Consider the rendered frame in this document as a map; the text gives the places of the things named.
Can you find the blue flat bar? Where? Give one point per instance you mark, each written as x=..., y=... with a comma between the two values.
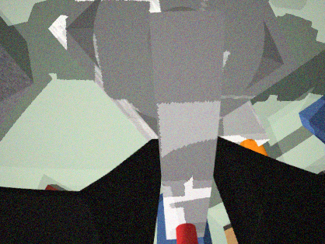
x=312, y=118

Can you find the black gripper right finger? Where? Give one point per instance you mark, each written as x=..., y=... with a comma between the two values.
x=269, y=202

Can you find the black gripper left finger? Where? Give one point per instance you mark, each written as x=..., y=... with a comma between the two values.
x=118, y=208

